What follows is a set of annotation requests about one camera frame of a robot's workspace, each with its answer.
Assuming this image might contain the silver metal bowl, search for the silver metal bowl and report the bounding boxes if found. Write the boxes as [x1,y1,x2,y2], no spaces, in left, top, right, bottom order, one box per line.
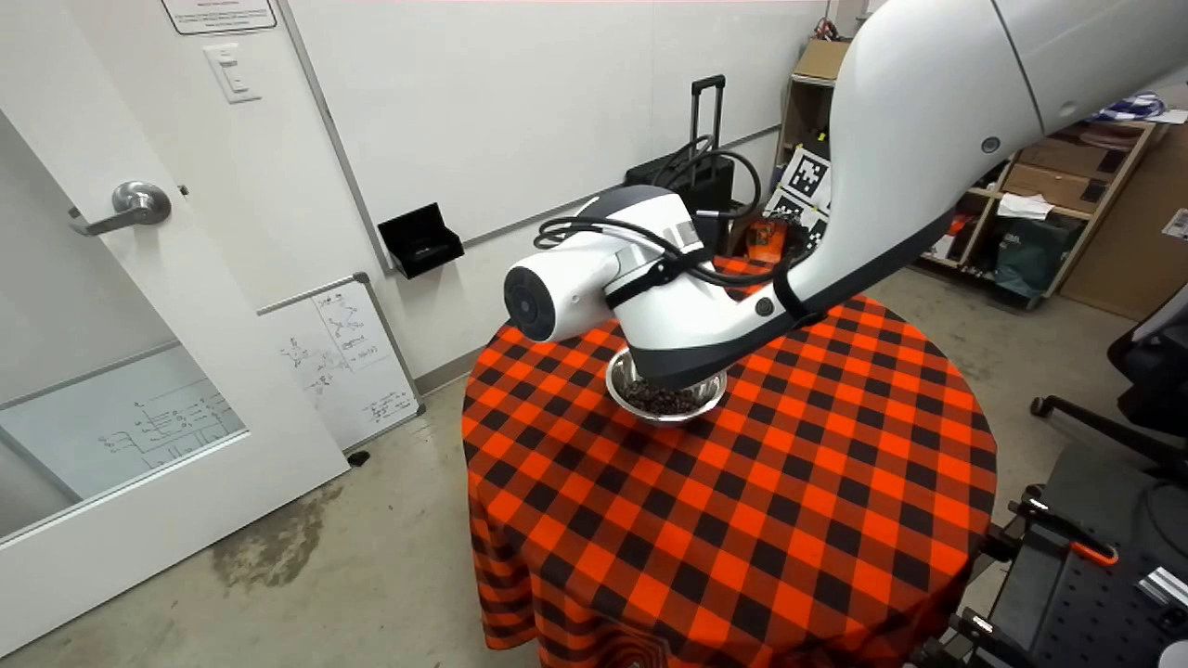
[601,344,730,432]

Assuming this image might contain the orange black floor item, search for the orange black floor item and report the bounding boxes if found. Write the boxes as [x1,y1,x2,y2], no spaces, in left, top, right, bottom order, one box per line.
[726,213,798,272]

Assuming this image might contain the black rolling suitcase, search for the black rolling suitcase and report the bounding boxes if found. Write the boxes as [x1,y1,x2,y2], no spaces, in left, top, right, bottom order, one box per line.
[624,70,746,219]

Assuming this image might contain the orange black checkered tablecloth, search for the orange black checkered tablecloth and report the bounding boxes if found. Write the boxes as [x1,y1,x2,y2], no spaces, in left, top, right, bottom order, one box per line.
[457,252,1004,668]

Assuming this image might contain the small leaning whiteboard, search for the small leaning whiteboard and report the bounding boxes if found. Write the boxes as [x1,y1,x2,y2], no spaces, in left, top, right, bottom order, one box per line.
[257,272,426,458]

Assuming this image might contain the black white marker cube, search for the black white marker cube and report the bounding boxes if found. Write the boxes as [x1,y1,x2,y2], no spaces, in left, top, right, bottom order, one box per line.
[766,142,835,241]

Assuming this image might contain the cardboard box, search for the cardboard box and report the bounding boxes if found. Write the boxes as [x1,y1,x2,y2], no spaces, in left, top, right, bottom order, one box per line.
[793,33,859,85]

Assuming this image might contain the teal bin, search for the teal bin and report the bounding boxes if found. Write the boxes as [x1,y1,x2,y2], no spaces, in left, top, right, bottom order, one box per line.
[983,215,1073,303]

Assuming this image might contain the white door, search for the white door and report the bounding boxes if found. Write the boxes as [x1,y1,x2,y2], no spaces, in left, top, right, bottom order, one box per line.
[0,0,353,660]

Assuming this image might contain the brown wooden cabinet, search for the brown wooden cabinet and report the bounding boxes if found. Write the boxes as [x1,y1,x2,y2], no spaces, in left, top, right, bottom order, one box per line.
[1059,143,1188,326]

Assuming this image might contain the black office chair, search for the black office chair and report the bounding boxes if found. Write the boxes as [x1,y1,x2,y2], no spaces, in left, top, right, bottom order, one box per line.
[1028,277,1188,488]

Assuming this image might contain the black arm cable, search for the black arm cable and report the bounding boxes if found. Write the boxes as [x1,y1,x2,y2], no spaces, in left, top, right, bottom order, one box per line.
[530,132,793,307]

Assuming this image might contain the black wall holder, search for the black wall holder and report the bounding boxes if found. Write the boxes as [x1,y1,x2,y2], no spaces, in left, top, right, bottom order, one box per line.
[374,200,469,282]

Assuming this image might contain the large wall whiteboard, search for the large wall whiteboard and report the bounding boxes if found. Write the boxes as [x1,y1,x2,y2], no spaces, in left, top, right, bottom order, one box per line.
[272,0,859,277]

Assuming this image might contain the white light switch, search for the white light switch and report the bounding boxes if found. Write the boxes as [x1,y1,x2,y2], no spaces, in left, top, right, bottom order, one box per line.
[199,42,265,109]

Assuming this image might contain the silver door lever handle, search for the silver door lever handle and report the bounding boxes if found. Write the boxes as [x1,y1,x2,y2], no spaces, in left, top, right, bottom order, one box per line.
[66,178,177,241]

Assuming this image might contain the white wall sign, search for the white wall sign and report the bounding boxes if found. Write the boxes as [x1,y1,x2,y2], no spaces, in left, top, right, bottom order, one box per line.
[156,0,283,42]

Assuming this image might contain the black cart with orange handle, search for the black cart with orange handle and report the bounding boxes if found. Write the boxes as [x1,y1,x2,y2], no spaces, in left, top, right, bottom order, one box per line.
[943,441,1188,668]

